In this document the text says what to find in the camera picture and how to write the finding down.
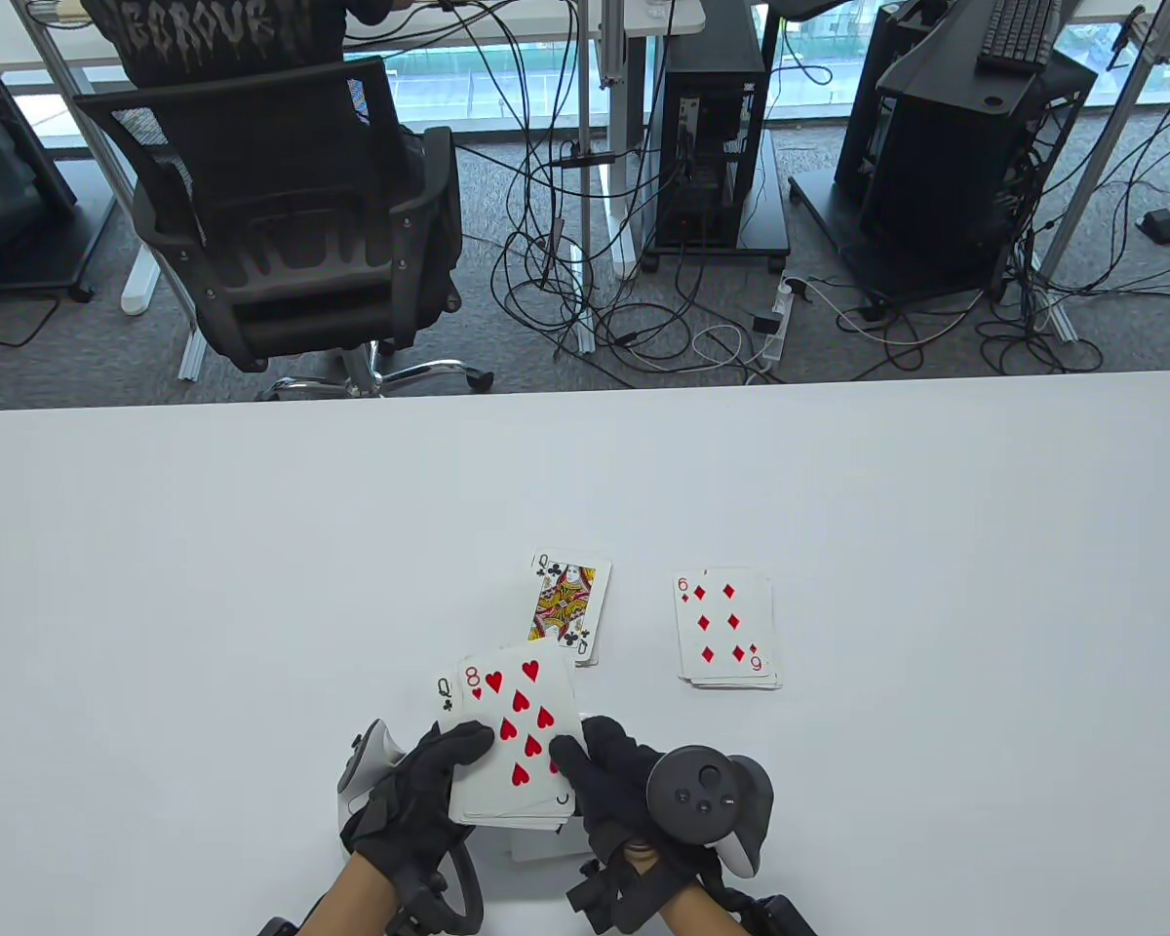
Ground person's left hand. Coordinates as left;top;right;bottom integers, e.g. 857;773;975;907
339;720;496;878

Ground person's right hand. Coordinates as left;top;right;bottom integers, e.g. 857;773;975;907
549;715;722;878

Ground pile of spades cards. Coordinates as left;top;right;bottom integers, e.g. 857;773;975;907
509;824;596;864

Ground deck of playing cards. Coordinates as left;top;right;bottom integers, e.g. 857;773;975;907
436;641;586;832

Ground pile of clubs cards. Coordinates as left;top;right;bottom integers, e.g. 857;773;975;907
528;554;613;669

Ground pile of diamonds cards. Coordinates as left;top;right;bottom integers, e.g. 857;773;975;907
675;567;783;691

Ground person's left forearm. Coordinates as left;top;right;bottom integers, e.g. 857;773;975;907
297;856;401;936

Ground black right forearm battery pack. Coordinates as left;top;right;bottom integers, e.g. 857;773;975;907
741;895;818;936

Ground grey left hand controller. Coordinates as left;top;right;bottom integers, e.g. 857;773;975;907
336;719;486;927

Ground grey hand controller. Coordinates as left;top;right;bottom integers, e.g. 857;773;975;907
646;746;774;876
336;719;486;927

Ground grey right hand controller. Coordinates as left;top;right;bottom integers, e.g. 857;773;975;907
646;746;774;876

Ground white power strip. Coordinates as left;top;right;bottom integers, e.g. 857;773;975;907
756;276;808;364

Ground black mesh office chair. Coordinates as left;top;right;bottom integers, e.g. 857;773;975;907
76;54;496;401

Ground black tower cart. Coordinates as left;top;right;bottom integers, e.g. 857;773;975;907
641;132;793;274

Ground black equipment stand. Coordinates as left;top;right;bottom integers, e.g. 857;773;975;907
834;0;1098;303

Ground black computer tower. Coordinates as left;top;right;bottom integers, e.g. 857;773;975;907
655;0;769;247

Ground black rolling cabinet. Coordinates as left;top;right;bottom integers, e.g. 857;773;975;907
0;58;98;303

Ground black keyboard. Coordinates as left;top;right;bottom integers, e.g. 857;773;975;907
977;0;1064;74

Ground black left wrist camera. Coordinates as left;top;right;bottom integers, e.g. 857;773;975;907
390;873;454;936

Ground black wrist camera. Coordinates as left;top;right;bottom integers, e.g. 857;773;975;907
390;873;454;936
565;858;669;935

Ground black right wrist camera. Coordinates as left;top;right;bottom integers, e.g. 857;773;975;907
565;858;669;935

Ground white floor cable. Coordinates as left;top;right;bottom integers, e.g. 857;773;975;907
690;325;773;372

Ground tangle of black floor cables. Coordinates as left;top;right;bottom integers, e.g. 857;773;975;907
490;0;791;376
975;97;1170;376

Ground aluminium desk frame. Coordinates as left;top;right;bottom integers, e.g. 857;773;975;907
1033;0;1170;342

